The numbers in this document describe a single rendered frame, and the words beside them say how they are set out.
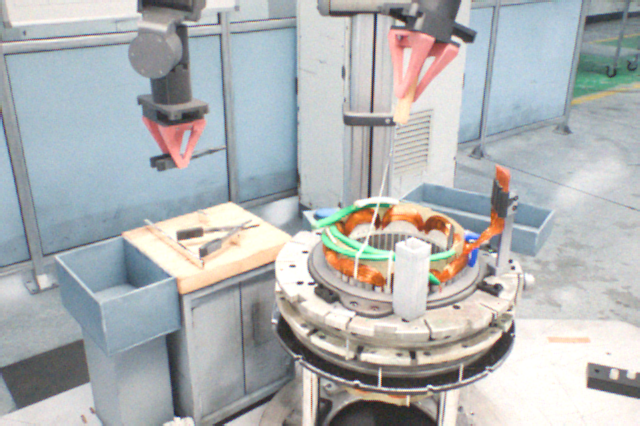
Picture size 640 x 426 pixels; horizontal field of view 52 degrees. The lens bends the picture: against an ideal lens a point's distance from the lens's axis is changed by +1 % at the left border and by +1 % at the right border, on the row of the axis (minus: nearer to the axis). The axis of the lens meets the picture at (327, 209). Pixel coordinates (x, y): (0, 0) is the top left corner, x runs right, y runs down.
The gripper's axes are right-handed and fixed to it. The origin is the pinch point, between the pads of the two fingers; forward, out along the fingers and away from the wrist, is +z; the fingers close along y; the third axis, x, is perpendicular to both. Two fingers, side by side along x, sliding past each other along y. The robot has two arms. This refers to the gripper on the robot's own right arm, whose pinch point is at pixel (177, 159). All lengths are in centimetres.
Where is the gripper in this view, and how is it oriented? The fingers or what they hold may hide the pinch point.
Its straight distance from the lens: 99.7
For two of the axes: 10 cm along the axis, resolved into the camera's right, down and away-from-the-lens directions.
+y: 6.5, 3.2, -6.9
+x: 7.6, -2.5, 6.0
